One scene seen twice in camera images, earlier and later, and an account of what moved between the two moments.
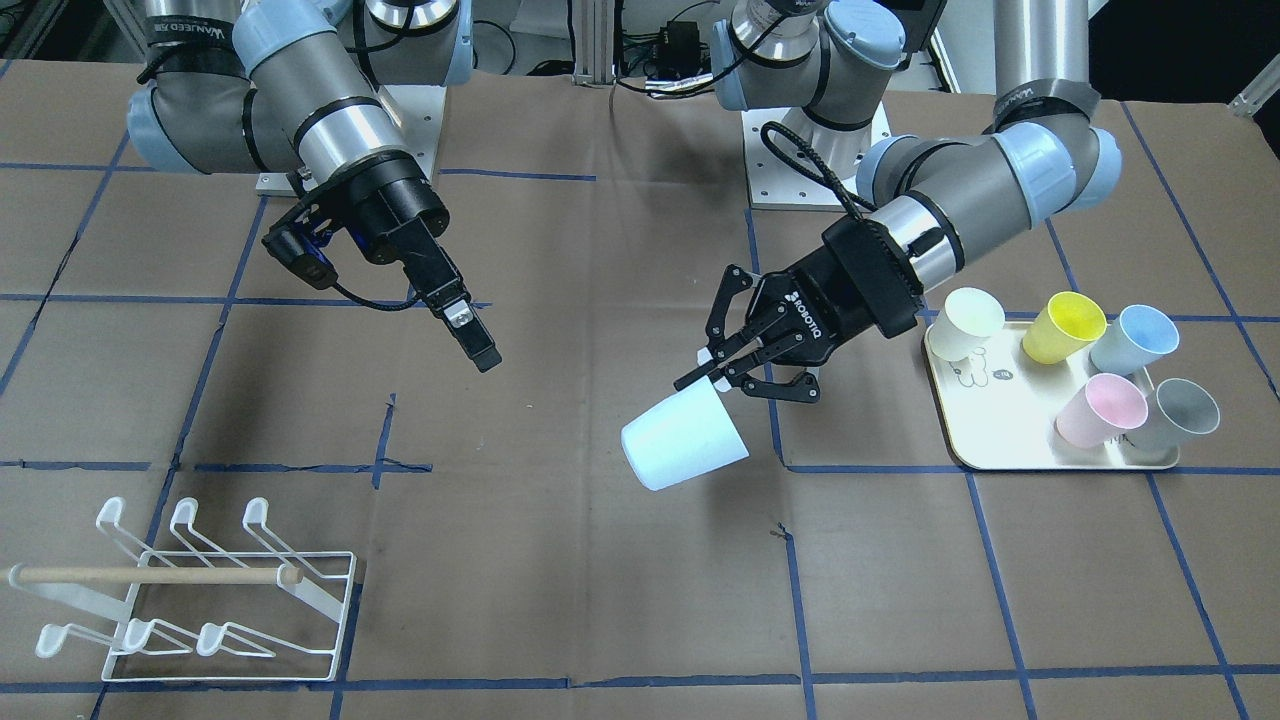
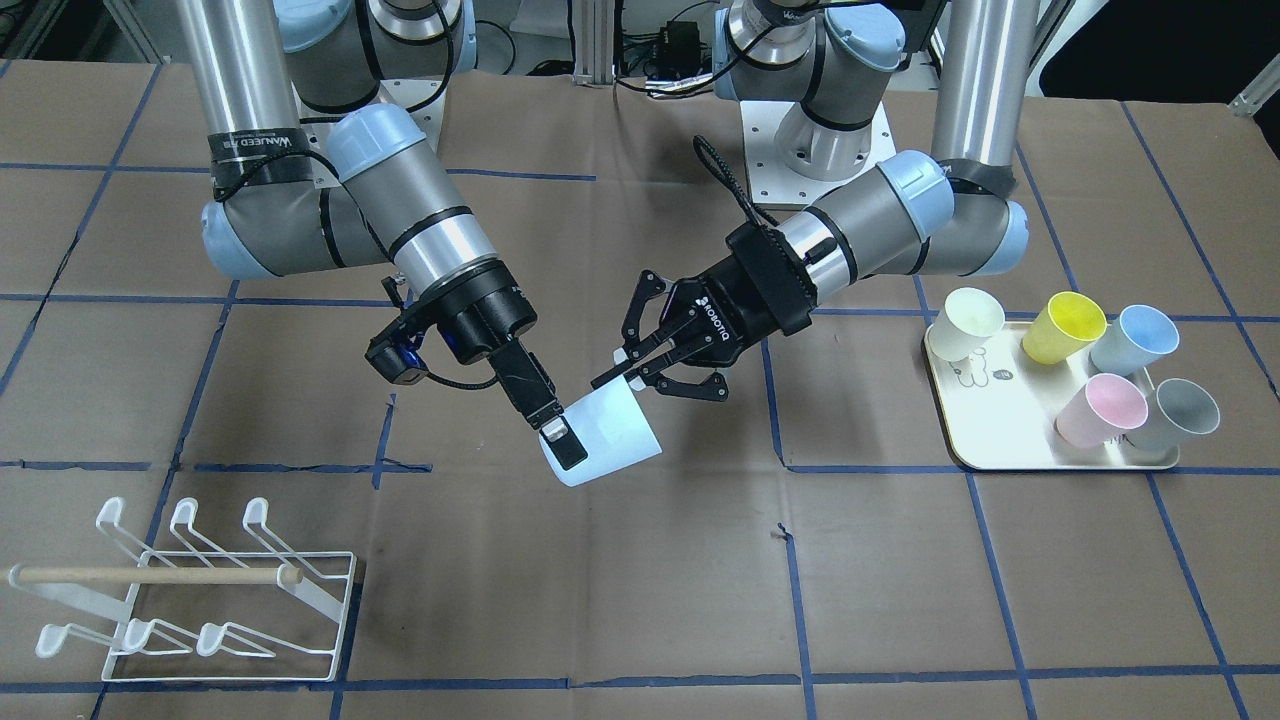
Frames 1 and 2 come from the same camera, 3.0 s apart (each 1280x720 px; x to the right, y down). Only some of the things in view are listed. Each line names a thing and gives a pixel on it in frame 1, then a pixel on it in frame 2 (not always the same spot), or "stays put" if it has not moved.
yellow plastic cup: [1067, 321] stays put
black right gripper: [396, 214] → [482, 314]
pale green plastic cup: [969, 316] stays put
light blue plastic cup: [689, 433] → [615, 431]
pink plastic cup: [1107, 405] stays put
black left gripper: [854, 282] → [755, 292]
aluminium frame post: [594, 43] stays put
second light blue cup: [1134, 338] stays put
